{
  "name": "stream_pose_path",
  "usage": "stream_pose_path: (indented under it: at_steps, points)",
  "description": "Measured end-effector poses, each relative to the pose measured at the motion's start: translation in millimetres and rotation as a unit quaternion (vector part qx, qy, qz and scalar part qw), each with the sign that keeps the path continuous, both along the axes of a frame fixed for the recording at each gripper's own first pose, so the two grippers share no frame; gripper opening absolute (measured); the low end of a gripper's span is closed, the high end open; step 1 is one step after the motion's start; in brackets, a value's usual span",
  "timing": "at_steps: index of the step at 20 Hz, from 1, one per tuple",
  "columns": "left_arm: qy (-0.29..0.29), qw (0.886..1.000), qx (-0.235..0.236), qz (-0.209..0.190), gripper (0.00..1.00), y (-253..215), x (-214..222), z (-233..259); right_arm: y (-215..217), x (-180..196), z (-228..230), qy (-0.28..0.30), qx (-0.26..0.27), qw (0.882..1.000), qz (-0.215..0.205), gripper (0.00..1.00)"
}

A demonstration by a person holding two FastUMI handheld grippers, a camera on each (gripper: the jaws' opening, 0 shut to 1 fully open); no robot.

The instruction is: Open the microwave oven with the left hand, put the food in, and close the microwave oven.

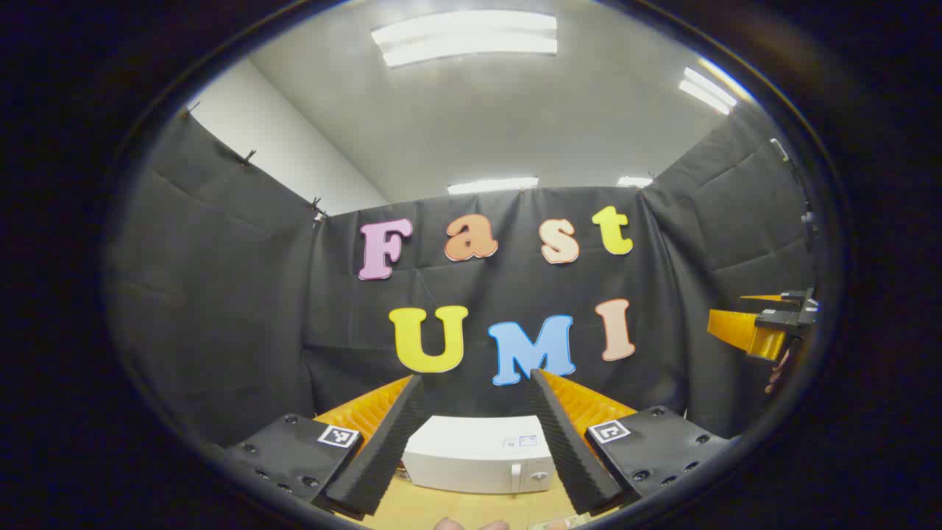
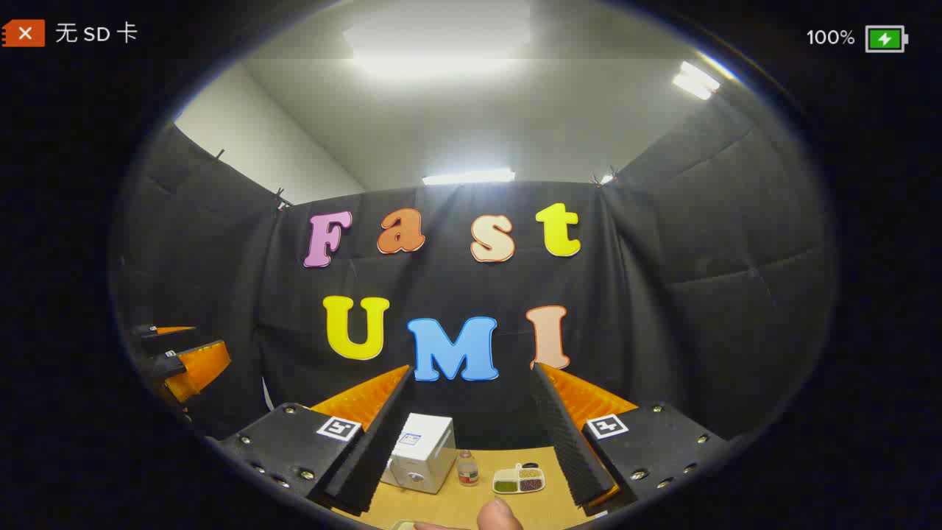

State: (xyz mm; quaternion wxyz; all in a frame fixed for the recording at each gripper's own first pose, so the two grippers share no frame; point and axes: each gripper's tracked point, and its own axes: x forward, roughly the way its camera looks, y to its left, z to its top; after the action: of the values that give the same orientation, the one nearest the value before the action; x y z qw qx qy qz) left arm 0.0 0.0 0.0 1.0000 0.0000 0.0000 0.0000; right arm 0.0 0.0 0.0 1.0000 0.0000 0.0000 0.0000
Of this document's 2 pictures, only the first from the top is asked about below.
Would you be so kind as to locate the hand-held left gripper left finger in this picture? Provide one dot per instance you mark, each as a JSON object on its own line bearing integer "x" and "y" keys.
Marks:
{"x": 390, "y": 449}

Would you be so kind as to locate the white microwave oven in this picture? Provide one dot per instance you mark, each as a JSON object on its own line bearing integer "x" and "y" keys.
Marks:
{"x": 471, "y": 456}

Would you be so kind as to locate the large ceiling light panel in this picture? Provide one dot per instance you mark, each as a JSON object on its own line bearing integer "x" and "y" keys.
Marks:
{"x": 464, "y": 37}

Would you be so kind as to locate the black backdrop cloth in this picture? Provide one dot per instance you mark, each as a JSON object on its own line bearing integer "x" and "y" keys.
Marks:
{"x": 221, "y": 309}

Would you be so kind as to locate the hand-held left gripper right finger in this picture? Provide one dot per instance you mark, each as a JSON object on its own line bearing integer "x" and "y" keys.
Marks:
{"x": 567, "y": 449}

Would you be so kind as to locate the long ceiling light strip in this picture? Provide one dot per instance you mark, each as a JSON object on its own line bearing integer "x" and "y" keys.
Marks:
{"x": 491, "y": 185}

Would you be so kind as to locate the small ceiling light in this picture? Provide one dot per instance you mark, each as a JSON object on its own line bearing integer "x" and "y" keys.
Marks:
{"x": 634, "y": 181}

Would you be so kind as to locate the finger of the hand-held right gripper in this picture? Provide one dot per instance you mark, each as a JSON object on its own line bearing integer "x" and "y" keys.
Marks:
{"x": 743, "y": 331}
{"x": 773, "y": 297}

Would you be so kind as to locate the double ceiling light panel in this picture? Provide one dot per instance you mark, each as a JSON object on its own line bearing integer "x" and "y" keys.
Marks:
{"x": 706, "y": 90}

